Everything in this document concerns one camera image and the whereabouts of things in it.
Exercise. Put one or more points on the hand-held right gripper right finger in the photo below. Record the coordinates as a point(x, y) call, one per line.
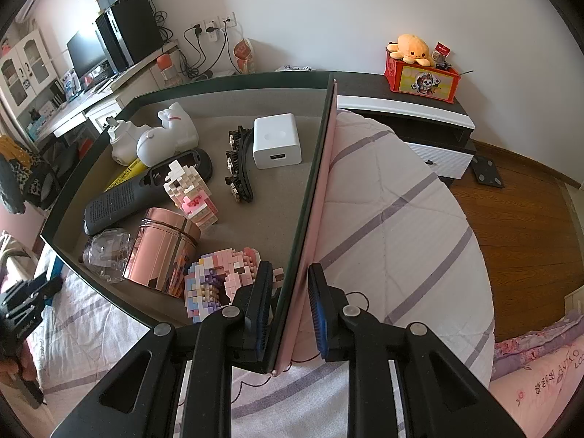
point(319, 310)

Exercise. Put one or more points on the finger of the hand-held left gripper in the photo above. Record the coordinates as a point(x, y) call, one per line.
point(54, 276)
point(27, 299)

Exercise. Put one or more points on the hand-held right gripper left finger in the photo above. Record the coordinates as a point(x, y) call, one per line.
point(263, 319)

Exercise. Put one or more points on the colourful snack packet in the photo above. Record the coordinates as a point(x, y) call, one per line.
point(214, 283)

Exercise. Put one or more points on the black handheld device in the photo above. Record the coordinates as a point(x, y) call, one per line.
point(114, 205)

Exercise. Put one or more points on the pink metal tin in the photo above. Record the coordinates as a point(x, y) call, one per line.
point(159, 246)

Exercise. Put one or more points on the pink white block figure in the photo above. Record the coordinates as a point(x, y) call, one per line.
point(194, 196)

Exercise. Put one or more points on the white plug-in device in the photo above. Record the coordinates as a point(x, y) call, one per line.
point(124, 143)

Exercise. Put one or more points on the black beaded hair clip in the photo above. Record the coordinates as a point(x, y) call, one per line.
point(239, 169)

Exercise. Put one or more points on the white charger cube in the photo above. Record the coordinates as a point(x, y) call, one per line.
point(276, 139)

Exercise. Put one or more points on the pink storage box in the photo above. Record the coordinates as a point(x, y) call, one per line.
point(283, 109)

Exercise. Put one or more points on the person's left hand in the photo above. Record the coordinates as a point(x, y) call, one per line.
point(16, 370)

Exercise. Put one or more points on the blue white carton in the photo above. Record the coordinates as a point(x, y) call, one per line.
point(68, 83)

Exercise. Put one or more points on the white glass-door cabinet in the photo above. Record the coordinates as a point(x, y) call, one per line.
point(25, 68)

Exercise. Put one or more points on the black-topped white nightstand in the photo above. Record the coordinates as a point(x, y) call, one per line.
point(410, 118)

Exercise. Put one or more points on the white desk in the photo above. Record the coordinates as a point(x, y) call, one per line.
point(132, 77)

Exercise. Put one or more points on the black floor scale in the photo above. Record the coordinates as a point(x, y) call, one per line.
point(488, 172)

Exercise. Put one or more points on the black computer monitor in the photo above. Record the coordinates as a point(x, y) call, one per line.
point(86, 52)

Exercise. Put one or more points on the pink floral bedsheet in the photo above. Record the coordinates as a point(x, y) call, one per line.
point(538, 374)

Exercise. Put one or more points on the orange-capped bottle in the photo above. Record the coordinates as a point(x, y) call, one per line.
point(165, 70)

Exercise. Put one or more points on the red toy box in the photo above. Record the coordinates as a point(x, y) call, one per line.
point(424, 82)

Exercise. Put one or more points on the black speakers stack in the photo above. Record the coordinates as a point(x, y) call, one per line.
point(132, 32)

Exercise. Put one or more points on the yellow octopus plush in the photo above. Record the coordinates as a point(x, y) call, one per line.
point(410, 48)

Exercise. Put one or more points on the small red sign figure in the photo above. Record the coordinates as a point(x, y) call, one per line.
point(442, 52)

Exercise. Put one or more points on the white wall outlets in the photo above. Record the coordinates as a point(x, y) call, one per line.
point(214, 25)

